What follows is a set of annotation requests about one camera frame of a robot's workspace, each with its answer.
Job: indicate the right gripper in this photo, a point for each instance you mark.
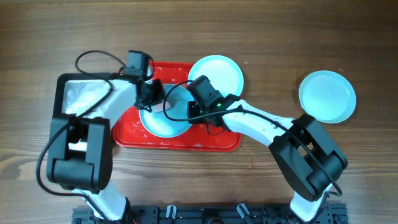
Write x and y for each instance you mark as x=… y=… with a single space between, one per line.
x=193 y=111

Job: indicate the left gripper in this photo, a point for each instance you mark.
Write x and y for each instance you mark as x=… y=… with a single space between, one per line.
x=152 y=97

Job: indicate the light blue plate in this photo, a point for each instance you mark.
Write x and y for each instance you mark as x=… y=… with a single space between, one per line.
x=157 y=124
x=223 y=73
x=327 y=96

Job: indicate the pink sponge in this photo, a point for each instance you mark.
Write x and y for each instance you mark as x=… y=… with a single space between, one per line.
x=163 y=106

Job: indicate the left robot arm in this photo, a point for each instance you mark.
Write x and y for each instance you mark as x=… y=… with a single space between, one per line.
x=77 y=161

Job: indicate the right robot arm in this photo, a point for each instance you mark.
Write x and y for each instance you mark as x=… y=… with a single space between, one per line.
x=308 y=158

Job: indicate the red plastic tray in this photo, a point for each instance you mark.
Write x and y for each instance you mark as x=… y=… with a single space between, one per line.
x=130 y=132

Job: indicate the black water tray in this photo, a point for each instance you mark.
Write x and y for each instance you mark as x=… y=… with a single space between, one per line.
x=75 y=93

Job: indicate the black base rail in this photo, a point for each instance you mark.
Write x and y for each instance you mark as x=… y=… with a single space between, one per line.
x=331 y=213

